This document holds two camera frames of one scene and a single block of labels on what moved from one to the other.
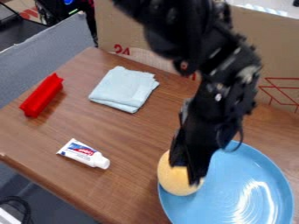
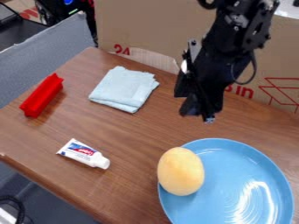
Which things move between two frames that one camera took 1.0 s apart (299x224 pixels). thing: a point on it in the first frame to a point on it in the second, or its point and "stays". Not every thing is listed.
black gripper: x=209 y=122 to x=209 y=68
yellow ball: x=173 y=178 stays
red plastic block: x=41 y=95 stays
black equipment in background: x=53 y=10 stays
